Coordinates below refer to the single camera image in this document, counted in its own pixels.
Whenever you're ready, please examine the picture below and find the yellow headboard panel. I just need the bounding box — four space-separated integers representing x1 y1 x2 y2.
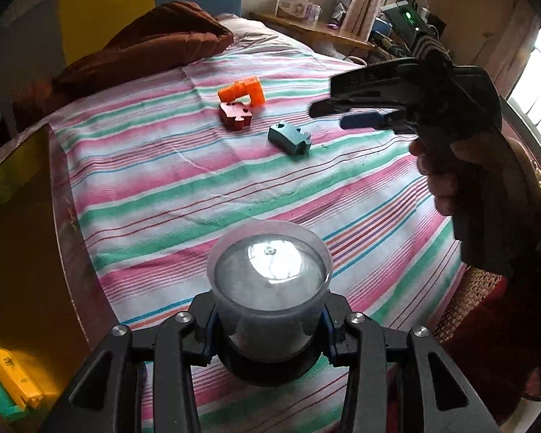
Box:
58 0 157 70

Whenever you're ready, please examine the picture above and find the teal puzzle piece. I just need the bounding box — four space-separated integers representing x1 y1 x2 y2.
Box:
268 123 312 157

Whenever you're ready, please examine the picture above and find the orange block toy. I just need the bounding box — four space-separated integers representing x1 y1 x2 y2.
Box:
217 78 267 108

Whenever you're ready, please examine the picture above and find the wicker chair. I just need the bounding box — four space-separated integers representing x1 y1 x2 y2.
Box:
433 266 508 346

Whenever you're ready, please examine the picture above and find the orange-yellow carved case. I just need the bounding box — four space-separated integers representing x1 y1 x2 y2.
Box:
0 348 44 412

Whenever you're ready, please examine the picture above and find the window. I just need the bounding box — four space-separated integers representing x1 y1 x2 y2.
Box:
507 27 541 147

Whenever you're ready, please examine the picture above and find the pink puzzle piece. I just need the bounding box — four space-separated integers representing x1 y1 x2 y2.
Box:
219 100 254 131

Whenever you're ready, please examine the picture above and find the white carton box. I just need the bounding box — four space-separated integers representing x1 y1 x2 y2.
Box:
275 0 315 21

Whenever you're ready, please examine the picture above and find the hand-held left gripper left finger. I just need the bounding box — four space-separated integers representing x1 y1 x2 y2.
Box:
40 292 218 433

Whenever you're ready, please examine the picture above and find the striped bedsheet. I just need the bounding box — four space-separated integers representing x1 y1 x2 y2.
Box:
49 31 472 433

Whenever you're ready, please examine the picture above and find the brown blanket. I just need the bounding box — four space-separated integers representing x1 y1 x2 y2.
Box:
13 1 234 120

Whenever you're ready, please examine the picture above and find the device with green light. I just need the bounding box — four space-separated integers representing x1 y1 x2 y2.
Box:
381 2 430 34

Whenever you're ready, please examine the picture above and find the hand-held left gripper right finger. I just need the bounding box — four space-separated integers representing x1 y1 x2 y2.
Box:
322 294 501 433

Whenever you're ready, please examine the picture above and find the person's right hand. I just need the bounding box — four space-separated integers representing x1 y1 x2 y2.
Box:
409 135 467 218

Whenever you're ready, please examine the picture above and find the wooden desk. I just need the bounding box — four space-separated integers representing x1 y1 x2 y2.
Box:
250 11 376 54

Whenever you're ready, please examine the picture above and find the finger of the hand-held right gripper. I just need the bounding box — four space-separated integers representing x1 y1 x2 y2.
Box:
340 110 415 135
309 60 418 119

